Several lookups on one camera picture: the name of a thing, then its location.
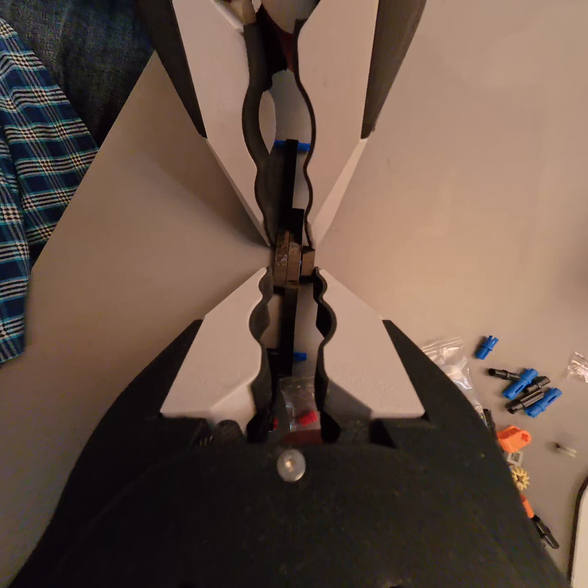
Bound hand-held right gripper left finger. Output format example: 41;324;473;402
158;266;277;444

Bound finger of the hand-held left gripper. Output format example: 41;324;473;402
292;0;383;243
172;0;285;247

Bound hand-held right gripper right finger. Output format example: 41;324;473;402
311;266;427;445

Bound black toy beam assembly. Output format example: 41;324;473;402
269;139;319;375

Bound grey desk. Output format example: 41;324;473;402
0;0;588;588

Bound clear bag of colourful parts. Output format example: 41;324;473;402
277;337;476;435

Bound dark grey cloth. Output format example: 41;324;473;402
0;0;154;144

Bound orange toy connector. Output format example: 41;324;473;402
497;426;532;454

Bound person's plaid shirt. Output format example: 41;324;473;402
0;18;101;364

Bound white wooden book stand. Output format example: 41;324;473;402
569;477;588;588

